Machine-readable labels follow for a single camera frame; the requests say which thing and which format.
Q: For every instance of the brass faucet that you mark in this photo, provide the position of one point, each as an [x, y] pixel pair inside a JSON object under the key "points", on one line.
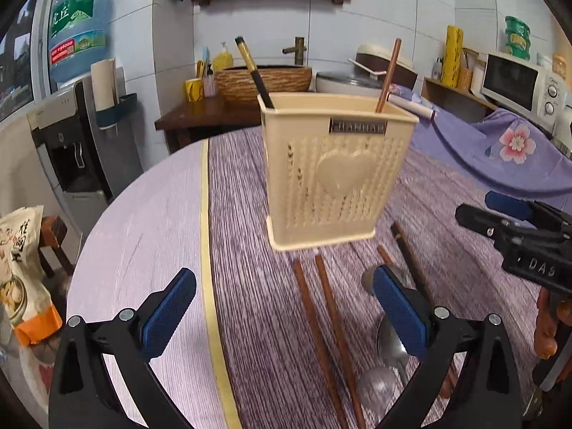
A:
{"points": [[298, 49]]}

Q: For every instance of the brown and white rice cooker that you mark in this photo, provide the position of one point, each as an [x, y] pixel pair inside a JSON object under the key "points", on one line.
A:
{"points": [[375, 56]]}

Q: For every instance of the window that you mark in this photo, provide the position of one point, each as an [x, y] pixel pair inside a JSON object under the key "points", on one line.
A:
{"points": [[18, 67]]}

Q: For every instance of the woven wash basin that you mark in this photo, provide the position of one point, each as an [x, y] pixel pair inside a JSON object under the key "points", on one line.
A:
{"points": [[241, 85]]}

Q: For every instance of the white container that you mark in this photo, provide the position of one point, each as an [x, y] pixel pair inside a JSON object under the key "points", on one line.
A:
{"points": [[479, 76]]}

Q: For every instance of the blue toothbrush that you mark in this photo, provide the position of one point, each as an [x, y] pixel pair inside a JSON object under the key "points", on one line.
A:
{"points": [[205, 60]]}

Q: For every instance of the pink cup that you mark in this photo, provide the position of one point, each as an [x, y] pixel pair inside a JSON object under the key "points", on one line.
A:
{"points": [[210, 87]]}

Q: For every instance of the white rice paddle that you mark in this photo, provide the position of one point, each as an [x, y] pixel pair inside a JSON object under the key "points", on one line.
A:
{"points": [[366, 68]]}

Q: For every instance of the wooden side shelf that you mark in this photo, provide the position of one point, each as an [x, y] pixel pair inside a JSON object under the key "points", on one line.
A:
{"points": [[451, 98]]}

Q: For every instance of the white microwave oven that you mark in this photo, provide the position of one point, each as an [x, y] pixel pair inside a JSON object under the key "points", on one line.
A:
{"points": [[509, 76]]}

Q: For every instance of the beige plastic utensil holder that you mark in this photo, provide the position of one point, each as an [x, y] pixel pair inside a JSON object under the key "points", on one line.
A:
{"points": [[344, 178]]}

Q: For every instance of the yellow cup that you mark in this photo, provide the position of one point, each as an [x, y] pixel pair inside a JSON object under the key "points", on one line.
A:
{"points": [[194, 90]]}

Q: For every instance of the white pot with glass lid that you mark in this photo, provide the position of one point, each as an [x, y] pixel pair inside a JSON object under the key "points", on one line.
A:
{"points": [[344, 85]]}

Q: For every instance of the blue wall holder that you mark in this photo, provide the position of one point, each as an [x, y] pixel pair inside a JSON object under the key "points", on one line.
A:
{"points": [[120, 111]]}

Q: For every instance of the blue water jug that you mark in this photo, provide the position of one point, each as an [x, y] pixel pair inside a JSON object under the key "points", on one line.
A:
{"points": [[80, 31]]}

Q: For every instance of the yellow soap pump bottle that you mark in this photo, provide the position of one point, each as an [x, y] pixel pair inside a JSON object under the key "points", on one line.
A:
{"points": [[222, 59]]}

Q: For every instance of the glass jar with wooden lid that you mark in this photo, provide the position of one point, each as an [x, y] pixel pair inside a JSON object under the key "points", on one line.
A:
{"points": [[464, 73]]}

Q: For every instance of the wooden stool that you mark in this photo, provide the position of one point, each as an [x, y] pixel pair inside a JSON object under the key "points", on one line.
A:
{"points": [[56, 232]]}

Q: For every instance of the black chopstick with gold tip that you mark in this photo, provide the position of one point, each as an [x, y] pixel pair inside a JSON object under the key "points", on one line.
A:
{"points": [[409, 254], [254, 73]]}

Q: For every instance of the dark wooden washstand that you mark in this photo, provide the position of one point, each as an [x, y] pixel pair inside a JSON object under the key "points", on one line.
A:
{"points": [[201, 114]]}

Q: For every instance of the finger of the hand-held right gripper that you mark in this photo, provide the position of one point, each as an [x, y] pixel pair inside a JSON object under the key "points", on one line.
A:
{"points": [[507, 205], [478, 223]]}

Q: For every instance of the person's right hand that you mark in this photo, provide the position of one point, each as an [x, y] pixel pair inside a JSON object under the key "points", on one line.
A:
{"points": [[545, 321]]}

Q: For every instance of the grey water dispenser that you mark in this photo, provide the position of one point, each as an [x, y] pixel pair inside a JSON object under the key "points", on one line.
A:
{"points": [[49, 120]]}

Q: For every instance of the yellow plastic roll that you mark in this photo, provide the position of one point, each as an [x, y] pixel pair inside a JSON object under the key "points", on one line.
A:
{"points": [[452, 53]]}

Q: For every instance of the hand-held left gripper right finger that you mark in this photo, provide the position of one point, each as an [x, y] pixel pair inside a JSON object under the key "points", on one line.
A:
{"points": [[397, 308]]}

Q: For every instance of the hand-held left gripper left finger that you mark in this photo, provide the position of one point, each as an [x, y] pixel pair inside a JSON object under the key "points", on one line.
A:
{"points": [[170, 308]]}

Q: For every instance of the small bottle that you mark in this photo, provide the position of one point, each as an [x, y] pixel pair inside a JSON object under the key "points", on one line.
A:
{"points": [[437, 68]]}

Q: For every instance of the purple floral cloth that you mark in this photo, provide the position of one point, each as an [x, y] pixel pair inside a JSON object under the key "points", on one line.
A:
{"points": [[469, 152]]}

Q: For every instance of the metal spoon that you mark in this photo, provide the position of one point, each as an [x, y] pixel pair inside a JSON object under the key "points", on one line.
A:
{"points": [[388, 344], [377, 388], [367, 282]]}

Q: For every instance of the printed snack bag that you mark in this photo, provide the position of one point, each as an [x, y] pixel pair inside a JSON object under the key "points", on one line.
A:
{"points": [[22, 277]]}

